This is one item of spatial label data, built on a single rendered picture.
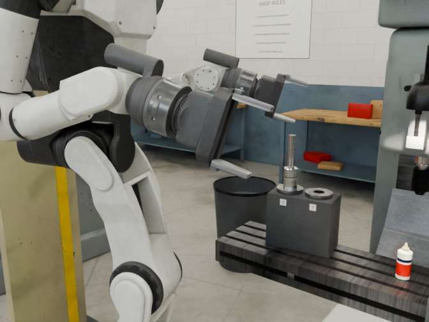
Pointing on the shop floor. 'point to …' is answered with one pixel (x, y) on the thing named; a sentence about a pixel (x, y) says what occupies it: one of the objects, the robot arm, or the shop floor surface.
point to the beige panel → (40, 240)
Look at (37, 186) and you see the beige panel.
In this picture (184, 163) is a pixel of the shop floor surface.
